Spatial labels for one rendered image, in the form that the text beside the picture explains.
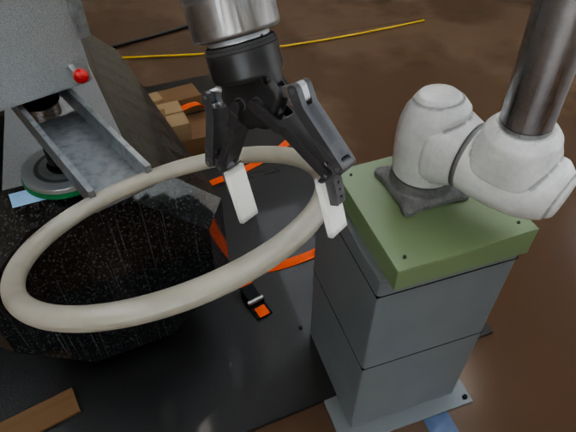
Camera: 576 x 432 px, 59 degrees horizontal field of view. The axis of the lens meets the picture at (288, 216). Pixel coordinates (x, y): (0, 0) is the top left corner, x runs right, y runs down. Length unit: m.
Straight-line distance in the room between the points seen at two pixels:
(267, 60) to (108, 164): 0.62
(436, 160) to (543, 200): 0.23
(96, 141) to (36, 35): 0.23
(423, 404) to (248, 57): 1.62
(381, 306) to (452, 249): 0.23
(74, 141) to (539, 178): 0.94
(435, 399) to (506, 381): 0.29
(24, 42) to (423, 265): 0.95
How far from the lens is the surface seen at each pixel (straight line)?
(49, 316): 0.62
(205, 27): 0.50
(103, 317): 0.58
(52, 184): 1.40
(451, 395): 2.00
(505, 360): 2.15
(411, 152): 1.18
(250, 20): 0.49
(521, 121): 1.04
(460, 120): 1.15
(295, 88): 0.49
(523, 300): 2.36
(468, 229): 1.26
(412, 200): 1.26
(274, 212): 2.47
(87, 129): 1.20
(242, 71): 0.50
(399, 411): 1.92
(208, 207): 1.65
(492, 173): 1.10
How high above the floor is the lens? 1.72
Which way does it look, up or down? 44 degrees down
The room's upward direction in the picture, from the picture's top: straight up
